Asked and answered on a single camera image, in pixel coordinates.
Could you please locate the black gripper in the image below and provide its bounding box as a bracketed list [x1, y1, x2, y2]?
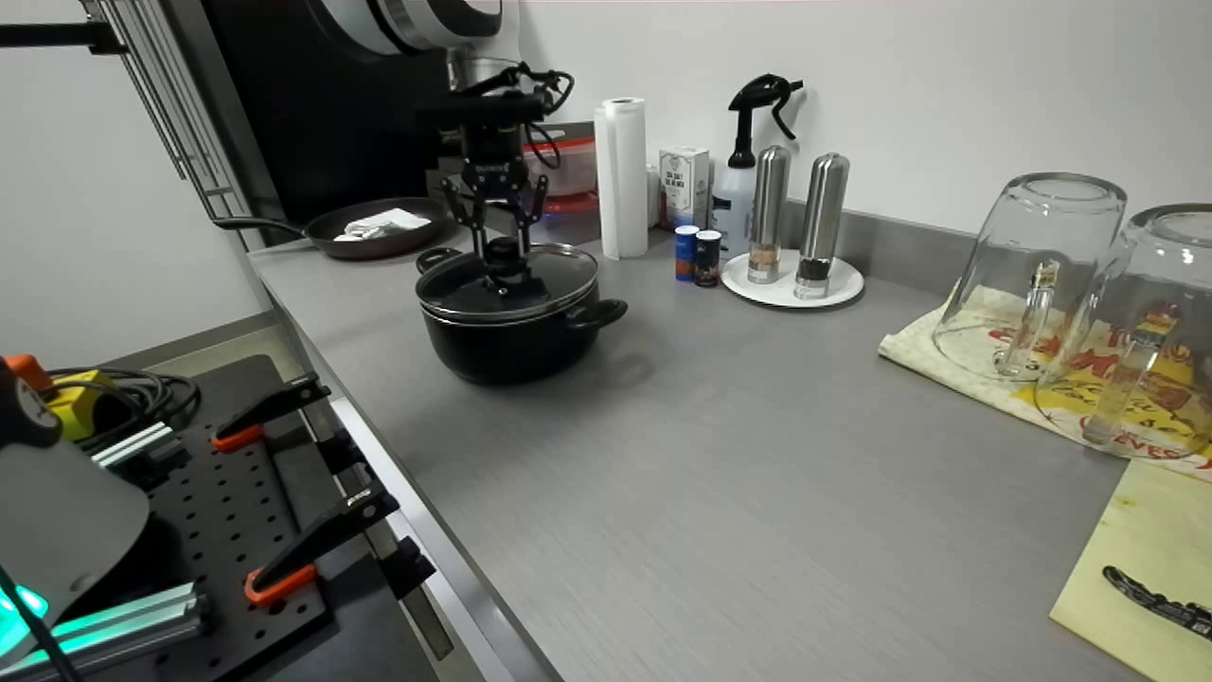
[419, 61, 576, 259]

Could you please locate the glass pot lid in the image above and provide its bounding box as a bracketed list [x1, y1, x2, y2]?
[415, 240, 599, 330]

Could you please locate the grey robot base cover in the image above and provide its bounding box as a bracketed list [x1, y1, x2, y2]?
[0, 355, 157, 668]

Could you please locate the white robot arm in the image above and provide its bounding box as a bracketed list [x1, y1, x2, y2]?
[318, 0, 576, 250]

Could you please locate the black cooking pot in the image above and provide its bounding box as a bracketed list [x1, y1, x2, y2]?
[419, 293, 628, 385]

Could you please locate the flat red-lidded plastic container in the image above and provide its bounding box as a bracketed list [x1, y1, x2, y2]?
[547, 192, 599, 243]

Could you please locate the white paper towel roll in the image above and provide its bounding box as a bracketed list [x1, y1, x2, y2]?
[595, 94, 649, 263]

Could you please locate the blue spice jar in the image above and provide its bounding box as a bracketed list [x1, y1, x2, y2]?
[674, 225, 701, 279]

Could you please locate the black spray bottle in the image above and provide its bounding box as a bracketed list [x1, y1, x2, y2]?
[713, 72, 799, 259]

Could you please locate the left steel pepper mill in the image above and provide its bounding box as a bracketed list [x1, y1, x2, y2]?
[751, 148, 790, 284]

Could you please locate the right steel salt mill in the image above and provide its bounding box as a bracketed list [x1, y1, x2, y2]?
[797, 152, 850, 301]

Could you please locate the upper black orange clamp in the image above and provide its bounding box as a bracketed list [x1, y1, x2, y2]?
[208, 376, 325, 456]

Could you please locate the black orange clamp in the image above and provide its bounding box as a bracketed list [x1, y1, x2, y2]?
[208, 376, 325, 456]
[241, 486, 398, 611]

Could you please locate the white round plate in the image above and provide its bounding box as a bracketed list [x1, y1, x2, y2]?
[725, 250, 867, 311]

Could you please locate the steel shelf rack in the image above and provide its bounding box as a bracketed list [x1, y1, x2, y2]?
[80, 0, 249, 225]

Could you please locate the black perforated board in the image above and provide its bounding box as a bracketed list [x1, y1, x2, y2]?
[90, 355, 456, 682]

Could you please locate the lower black orange clamp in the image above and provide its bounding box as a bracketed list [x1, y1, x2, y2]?
[241, 486, 398, 611]

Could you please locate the aluminium profile bar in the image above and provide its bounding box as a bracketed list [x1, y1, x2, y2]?
[0, 582, 208, 680]

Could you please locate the glass pitcher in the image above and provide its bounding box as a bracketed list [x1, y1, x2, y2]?
[931, 172, 1130, 381]

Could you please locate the patterned dish towel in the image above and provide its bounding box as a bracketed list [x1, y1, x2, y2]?
[879, 288, 1212, 480]

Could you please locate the yellow notepad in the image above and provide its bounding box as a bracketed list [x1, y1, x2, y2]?
[1051, 461, 1212, 682]

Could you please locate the coiled black cable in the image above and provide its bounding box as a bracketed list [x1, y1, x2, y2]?
[71, 366, 205, 440]

